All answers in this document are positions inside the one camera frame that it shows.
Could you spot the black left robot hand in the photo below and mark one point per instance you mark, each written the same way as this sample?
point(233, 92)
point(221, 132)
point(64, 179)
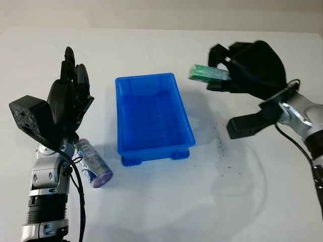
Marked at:
point(63, 106)

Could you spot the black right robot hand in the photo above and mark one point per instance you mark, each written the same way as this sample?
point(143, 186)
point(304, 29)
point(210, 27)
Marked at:
point(262, 68)

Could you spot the purple printed can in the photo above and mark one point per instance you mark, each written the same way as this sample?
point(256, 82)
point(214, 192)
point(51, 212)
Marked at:
point(93, 164)

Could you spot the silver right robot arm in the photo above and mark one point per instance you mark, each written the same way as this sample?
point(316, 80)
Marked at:
point(305, 113)

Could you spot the blue plastic tray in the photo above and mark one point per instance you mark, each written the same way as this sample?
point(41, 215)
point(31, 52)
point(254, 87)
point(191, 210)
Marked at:
point(151, 118)

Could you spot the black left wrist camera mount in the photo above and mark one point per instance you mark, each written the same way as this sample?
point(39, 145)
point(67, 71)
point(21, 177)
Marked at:
point(30, 116)

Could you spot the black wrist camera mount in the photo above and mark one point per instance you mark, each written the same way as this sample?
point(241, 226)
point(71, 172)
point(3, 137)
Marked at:
point(249, 124)
point(30, 116)

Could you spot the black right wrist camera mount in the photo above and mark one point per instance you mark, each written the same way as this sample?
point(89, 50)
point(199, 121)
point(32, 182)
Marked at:
point(249, 124)

